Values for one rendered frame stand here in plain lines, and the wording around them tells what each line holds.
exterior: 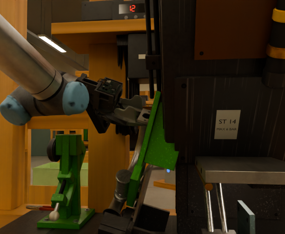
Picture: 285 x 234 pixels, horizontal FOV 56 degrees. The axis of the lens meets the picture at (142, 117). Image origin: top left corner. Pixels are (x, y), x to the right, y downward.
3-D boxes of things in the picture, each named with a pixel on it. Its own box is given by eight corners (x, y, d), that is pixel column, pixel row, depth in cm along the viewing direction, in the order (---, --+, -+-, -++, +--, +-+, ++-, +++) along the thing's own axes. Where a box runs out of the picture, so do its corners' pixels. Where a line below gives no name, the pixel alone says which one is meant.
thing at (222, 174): (321, 194, 38) (320, 172, 38) (204, 191, 40) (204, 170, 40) (247, 160, 77) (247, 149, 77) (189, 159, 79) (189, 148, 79)
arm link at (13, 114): (22, 102, 60) (49, 74, 67) (-11, 104, 65) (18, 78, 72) (41, 128, 64) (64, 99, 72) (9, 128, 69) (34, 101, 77)
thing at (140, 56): (180, 77, 85) (180, 30, 85) (127, 78, 87) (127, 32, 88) (180, 83, 97) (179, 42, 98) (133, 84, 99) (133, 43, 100)
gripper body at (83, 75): (115, 98, 67) (71, 82, 69) (111, 123, 73) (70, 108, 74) (125, 82, 73) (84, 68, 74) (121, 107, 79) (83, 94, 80)
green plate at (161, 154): (167, 195, 58) (193, 100, 58) (130, 183, 59) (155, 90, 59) (169, 183, 69) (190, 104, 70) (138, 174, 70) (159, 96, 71)
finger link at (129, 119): (146, 117, 67) (114, 102, 69) (142, 133, 71) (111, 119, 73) (151, 110, 69) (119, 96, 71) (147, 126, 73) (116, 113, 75)
